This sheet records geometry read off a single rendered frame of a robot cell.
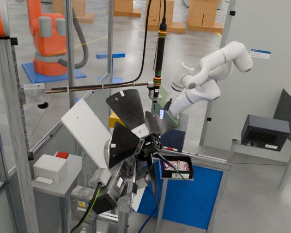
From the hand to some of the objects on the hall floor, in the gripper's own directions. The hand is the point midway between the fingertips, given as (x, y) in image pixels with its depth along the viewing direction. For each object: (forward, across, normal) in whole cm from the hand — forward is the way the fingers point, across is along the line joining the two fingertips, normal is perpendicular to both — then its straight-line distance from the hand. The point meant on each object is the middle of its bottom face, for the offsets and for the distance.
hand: (166, 107), depth 190 cm
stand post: (+134, -37, -2) cm, 138 cm away
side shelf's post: (+140, -35, +18) cm, 145 cm away
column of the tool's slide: (+141, -64, +23) cm, 157 cm away
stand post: (+126, -37, -24) cm, 134 cm away
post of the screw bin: (+120, -6, -45) cm, 128 cm away
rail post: (+108, +12, -85) cm, 138 cm away
